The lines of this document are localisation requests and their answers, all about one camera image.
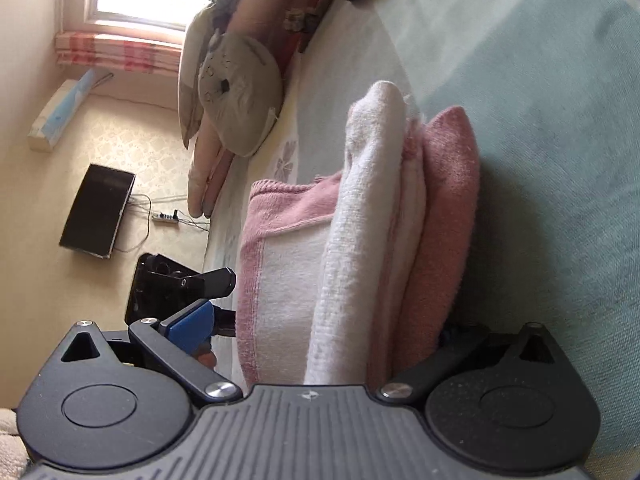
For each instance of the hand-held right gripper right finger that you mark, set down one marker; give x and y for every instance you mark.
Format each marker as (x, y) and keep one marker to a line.
(450, 352)

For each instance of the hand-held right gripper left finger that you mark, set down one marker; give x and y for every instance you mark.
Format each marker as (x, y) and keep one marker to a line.
(192, 325)

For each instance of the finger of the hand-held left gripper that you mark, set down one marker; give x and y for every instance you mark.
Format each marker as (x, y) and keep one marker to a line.
(212, 283)
(225, 322)

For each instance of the pink and white sweater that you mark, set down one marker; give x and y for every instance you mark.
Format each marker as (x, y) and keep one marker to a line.
(370, 240)

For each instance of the person's left hand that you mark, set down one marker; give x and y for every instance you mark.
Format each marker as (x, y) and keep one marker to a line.
(206, 359)

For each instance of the white power strip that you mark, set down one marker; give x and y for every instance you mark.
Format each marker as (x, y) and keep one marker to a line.
(166, 217)

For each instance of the black television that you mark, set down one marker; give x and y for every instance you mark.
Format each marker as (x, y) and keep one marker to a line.
(97, 210)

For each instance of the grey cat face cushion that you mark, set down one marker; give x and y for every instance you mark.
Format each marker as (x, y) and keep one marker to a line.
(240, 95)

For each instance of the white and blue air conditioner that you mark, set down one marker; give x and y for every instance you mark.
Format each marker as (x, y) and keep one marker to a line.
(60, 110)

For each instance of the pink plaid curtain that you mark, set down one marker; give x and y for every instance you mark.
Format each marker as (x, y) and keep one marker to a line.
(120, 52)

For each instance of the brown hair scrunchie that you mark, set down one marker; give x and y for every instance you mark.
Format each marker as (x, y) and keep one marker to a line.
(295, 19)

